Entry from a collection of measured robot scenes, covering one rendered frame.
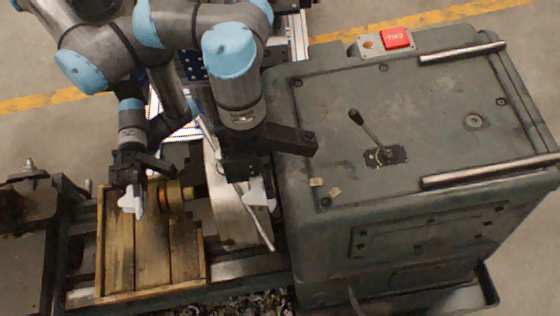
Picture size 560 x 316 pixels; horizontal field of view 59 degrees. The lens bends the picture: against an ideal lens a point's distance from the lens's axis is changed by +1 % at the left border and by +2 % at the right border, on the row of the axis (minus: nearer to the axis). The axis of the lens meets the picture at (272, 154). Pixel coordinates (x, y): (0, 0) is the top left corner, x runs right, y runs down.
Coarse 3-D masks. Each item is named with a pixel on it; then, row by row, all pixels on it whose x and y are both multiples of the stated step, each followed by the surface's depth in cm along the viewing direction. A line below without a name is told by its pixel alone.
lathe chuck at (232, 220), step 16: (208, 128) 120; (208, 144) 113; (208, 160) 111; (208, 176) 109; (224, 176) 109; (208, 192) 109; (224, 192) 109; (224, 208) 109; (240, 208) 110; (224, 224) 111; (240, 224) 111; (224, 240) 114; (240, 240) 115; (256, 240) 116
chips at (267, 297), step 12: (276, 288) 163; (288, 288) 163; (216, 300) 163; (228, 300) 163; (240, 300) 157; (252, 300) 161; (264, 300) 161; (276, 300) 161; (288, 300) 160; (156, 312) 164; (168, 312) 162; (180, 312) 163; (192, 312) 163; (204, 312) 162; (216, 312) 162; (228, 312) 159; (240, 312) 158; (252, 312) 159; (264, 312) 160; (276, 312) 157; (288, 312) 156
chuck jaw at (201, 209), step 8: (192, 200) 121; (200, 200) 121; (208, 200) 121; (184, 208) 120; (192, 208) 120; (200, 208) 120; (208, 208) 119; (192, 216) 122; (200, 216) 118; (208, 216) 118; (200, 224) 120; (208, 224) 117; (208, 232) 116; (216, 232) 116; (208, 240) 117; (216, 240) 118; (232, 240) 116
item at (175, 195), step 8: (160, 184) 123; (168, 184) 122; (176, 184) 122; (160, 192) 121; (168, 192) 121; (176, 192) 120; (184, 192) 121; (192, 192) 121; (160, 200) 121; (168, 200) 121; (176, 200) 120; (184, 200) 122; (160, 208) 121; (168, 208) 122; (176, 208) 121
